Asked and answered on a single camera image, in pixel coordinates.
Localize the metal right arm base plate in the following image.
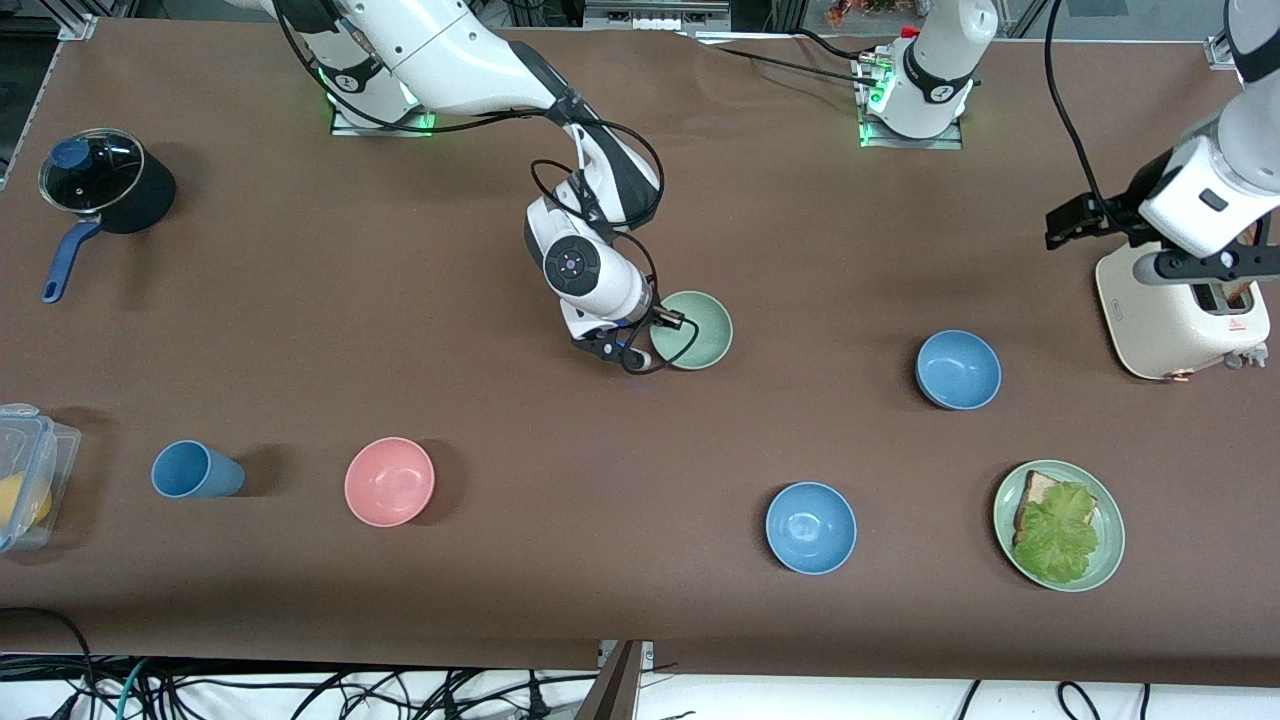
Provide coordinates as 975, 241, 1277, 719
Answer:
330, 95, 442, 138

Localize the yellow fruit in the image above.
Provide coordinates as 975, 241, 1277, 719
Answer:
0, 473, 53, 531

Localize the metal table leg profile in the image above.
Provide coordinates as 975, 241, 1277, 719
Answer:
575, 640, 657, 720

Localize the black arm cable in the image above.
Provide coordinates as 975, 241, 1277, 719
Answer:
270, 0, 701, 377
1043, 0, 1111, 216

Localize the light bread slice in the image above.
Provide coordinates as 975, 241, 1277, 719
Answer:
1012, 470, 1099, 549

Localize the glass lid with blue knob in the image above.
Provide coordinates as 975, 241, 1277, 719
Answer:
38, 128, 135, 213

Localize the teal cable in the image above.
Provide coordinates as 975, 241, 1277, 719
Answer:
116, 657, 153, 720

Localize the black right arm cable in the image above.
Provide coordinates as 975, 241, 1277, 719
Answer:
270, 0, 701, 377

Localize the black cable on table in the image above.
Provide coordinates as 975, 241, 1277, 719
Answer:
690, 28, 873, 79

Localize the blue bowl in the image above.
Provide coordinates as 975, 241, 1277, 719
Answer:
915, 329, 1003, 411
765, 482, 858, 576

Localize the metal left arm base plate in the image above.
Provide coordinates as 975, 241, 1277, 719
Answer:
857, 55, 966, 151

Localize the clear plastic container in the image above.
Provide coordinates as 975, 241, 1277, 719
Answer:
0, 403, 83, 553

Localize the green lettuce leaf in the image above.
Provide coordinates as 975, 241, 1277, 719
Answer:
1013, 482, 1101, 586

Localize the green bowl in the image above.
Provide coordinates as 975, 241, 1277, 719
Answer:
650, 291, 734, 372

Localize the orange green background object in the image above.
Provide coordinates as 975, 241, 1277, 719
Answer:
825, 0, 923, 27

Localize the black floor cable bundle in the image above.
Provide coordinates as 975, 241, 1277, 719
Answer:
0, 607, 601, 720

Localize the blue cup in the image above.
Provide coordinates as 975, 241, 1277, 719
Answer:
151, 440, 246, 499

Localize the black pot with blue handle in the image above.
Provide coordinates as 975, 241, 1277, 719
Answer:
40, 128, 178, 305

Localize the brown table mat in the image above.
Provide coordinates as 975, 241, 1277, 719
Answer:
0, 15, 1280, 689

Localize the pink bowl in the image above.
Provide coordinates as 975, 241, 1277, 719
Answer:
344, 437, 437, 528

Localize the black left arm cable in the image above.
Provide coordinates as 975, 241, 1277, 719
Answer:
1043, 0, 1111, 216

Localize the cream white toaster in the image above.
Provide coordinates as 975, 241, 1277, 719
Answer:
1095, 243, 1273, 383

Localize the green plate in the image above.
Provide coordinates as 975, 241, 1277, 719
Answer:
993, 459, 1127, 593

